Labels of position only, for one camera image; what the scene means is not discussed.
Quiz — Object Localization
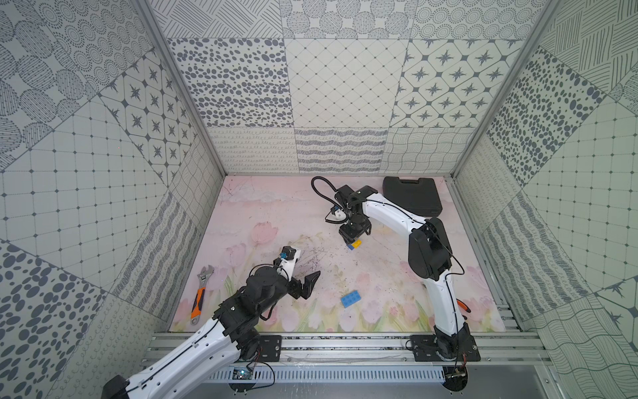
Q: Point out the left controller board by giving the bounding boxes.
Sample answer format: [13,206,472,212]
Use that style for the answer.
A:
[229,367,256,394]

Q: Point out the aluminium mounting rail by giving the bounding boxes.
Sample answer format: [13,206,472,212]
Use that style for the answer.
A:
[141,331,552,368]

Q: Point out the black plastic tool case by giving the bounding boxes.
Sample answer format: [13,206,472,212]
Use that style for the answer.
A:
[382,176,443,218]

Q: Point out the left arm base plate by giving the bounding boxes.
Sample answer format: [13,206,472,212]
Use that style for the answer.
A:
[243,335,282,362]

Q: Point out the controller board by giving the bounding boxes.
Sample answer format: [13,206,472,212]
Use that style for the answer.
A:
[442,366,469,392]
[229,367,256,394]

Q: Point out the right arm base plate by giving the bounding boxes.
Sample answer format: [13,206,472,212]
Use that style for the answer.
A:
[408,334,481,362]

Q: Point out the right controller board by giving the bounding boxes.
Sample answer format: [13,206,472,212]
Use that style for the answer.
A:
[442,366,469,392]

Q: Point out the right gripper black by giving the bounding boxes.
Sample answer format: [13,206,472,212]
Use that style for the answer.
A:
[338,213,371,244]

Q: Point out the right camera black corrugated cable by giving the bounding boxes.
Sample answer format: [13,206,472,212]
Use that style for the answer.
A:
[311,175,347,210]

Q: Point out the orange handled pliers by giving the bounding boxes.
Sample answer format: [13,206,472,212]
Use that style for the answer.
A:
[456,299,472,314]

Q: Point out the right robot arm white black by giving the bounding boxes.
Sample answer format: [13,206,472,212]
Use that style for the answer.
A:
[334,186,470,361]

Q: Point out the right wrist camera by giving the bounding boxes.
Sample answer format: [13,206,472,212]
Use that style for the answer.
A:
[334,185,354,222]

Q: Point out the light blue long lego brick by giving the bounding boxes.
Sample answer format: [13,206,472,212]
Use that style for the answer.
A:
[341,290,362,309]

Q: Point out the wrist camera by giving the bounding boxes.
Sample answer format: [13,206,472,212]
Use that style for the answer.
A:
[334,185,354,222]
[273,246,301,281]

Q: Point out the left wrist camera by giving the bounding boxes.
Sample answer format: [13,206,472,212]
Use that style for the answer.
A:
[273,246,301,281]

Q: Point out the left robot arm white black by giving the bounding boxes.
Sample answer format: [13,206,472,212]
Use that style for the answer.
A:
[101,265,321,398]

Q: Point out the orange handled adjustable wrench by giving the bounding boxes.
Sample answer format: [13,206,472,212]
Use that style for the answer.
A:
[190,265,214,326]

